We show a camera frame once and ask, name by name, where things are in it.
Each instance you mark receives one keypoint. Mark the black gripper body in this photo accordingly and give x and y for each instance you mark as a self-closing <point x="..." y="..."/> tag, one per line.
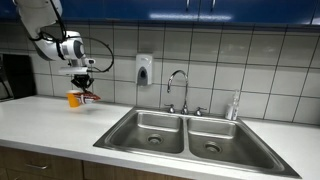
<point x="82" y="78"/>

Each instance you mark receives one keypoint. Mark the red doritos chip bag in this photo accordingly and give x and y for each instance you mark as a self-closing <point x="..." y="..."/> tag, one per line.
<point x="87" y="98"/>

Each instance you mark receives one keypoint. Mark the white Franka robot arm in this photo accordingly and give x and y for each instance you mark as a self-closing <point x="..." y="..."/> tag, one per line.
<point x="36" y="13"/>

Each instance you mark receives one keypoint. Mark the black countertop appliance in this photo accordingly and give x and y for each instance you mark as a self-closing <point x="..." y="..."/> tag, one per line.
<point x="20" y="76"/>

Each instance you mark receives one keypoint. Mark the metal sink drain strainer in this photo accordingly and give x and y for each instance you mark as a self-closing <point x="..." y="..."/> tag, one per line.
<point x="212" y="147"/>
<point x="155" y="139"/>

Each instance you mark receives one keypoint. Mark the stainless steel double sink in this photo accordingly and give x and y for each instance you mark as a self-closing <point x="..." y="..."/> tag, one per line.
<point x="166" y="133"/>

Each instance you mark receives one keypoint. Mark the orange paper cup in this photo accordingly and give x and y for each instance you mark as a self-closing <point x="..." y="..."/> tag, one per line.
<point x="72" y="100"/>

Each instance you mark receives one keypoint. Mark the wooden drawer front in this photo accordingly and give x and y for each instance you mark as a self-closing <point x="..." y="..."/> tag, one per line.
<point x="60" y="166"/>

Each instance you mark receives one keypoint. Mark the blue upper cabinet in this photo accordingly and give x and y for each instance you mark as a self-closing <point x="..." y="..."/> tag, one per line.
<point x="133" y="10"/>

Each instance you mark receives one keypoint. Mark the wooden lower cabinet door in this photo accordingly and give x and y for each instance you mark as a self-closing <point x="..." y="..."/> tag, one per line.
<point x="116" y="173"/>

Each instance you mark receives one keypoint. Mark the chrome gooseneck faucet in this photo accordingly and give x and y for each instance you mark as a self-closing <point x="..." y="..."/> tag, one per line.
<point x="184" y="109"/>

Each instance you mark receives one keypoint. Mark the clear plastic soap bottle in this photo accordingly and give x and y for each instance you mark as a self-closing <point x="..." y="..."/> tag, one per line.
<point x="234" y="110"/>

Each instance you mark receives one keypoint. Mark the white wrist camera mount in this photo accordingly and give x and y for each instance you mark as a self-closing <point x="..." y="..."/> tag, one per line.
<point x="73" y="70"/>

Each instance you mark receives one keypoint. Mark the white wall soap dispenser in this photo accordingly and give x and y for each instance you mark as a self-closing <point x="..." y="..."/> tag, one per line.
<point x="144" y="66"/>

